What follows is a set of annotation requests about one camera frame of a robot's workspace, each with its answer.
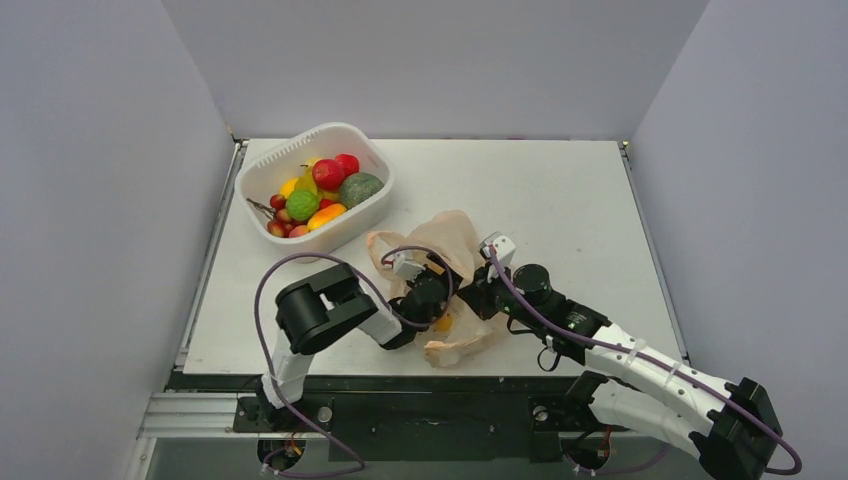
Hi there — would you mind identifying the yellow fake lemon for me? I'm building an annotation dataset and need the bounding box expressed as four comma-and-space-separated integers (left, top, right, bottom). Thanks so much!
279, 177, 301, 199

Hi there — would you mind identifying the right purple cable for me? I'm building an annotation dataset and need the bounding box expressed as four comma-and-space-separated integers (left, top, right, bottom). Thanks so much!
486, 245, 803, 477

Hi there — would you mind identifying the pink orange fake peach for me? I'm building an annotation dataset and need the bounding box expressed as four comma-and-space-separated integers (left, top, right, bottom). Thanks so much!
288, 225, 310, 238

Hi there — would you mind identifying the green orange fake mango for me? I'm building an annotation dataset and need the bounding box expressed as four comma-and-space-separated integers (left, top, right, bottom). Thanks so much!
307, 203, 347, 231

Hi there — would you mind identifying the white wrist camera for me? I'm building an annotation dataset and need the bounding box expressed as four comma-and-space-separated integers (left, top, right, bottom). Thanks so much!
480, 231, 516, 283
390, 250, 426, 282

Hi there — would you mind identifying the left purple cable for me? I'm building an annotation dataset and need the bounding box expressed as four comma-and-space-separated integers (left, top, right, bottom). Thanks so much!
253, 245, 456, 478

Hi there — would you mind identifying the white plastic basket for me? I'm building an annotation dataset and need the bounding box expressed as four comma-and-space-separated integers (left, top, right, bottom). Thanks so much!
234, 122, 396, 256

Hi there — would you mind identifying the translucent orange plastic bag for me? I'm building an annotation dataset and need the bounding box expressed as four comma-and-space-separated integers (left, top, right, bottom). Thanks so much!
365, 210, 507, 369

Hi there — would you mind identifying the red fake grape bunch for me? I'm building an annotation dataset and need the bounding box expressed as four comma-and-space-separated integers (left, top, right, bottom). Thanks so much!
247, 193, 297, 238

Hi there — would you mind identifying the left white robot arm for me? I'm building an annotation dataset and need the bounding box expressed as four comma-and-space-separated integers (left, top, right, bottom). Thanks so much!
257, 246, 462, 430

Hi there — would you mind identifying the yellow fake pear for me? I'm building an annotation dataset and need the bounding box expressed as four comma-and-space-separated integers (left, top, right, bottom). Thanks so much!
301, 157, 321, 170

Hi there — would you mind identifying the green bumpy custard apple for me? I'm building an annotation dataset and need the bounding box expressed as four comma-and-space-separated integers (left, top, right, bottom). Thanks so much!
286, 190, 320, 222

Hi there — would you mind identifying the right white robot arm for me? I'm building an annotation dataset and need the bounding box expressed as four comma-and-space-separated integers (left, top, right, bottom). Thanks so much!
458, 264, 783, 479

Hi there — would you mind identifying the small red fake fruit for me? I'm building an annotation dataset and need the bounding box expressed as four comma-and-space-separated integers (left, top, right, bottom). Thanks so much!
312, 159, 346, 192

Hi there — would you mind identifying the yellow fake mango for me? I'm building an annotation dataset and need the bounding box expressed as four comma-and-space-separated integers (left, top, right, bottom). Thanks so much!
321, 191, 340, 202

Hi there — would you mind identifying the purple cable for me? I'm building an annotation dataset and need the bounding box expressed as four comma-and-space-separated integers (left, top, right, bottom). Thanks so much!
253, 245, 456, 478
486, 245, 803, 477

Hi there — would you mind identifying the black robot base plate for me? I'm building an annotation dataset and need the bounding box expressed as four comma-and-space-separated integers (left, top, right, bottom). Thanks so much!
165, 372, 600, 463

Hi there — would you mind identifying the green fake avocado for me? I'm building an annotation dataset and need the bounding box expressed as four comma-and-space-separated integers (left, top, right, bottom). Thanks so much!
338, 172, 384, 210

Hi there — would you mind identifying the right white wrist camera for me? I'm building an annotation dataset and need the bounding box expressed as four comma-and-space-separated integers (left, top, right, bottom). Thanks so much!
480, 231, 516, 283

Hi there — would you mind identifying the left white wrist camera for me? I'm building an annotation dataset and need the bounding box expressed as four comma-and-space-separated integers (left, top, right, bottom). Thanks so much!
390, 250, 426, 282

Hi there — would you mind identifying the small yellow fake fruit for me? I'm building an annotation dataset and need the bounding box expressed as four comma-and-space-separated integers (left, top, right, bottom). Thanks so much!
433, 313, 454, 333

